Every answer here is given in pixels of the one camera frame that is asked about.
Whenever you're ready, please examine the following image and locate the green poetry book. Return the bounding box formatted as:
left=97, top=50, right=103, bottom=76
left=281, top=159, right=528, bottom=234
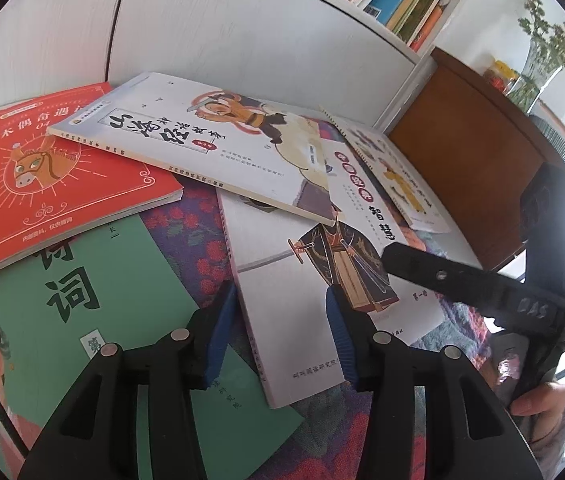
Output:
left=0, top=216, right=302, bottom=479

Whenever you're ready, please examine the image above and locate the red puppet story book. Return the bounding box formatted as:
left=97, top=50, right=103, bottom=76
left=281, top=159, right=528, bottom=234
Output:
left=0, top=82, right=183, bottom=270

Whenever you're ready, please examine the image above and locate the white book with swordsman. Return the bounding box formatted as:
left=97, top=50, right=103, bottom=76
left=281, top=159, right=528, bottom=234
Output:
left=218, top=185, right=444, bottom=408

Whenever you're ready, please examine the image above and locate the right hand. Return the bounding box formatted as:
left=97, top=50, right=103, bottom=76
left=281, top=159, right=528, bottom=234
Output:
left=509, top=382, right=565, bottom=477

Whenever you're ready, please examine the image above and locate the floral purple table cloth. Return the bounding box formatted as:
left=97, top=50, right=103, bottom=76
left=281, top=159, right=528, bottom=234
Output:
left=0, top=129, right=494, bottom=480

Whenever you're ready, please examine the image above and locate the small white illustrated book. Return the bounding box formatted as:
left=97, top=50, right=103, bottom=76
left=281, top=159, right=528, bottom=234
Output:
left=323, top=110, right=451, bottom=233

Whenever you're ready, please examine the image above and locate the brown wooden cabinet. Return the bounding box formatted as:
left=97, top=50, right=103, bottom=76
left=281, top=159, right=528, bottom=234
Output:
left=389, top=49, right=565, bottom=270

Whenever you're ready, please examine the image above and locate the white wisdom story book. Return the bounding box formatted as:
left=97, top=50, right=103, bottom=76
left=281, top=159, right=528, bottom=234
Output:
left=322, top=140, right=426, bottom=254

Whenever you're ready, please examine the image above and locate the glass vase with plant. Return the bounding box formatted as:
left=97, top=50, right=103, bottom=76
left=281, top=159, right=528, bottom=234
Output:
left=507, top=0, right=565, bottom=115

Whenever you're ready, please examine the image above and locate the white mythology book with warrior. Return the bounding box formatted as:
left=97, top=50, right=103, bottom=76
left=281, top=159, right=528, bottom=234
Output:
left=47, top=73, right=336, bottom=226

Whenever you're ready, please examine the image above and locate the white bookshelf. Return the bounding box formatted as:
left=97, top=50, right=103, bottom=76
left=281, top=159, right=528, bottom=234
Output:
left=0, top=0, right=494, bottom=134

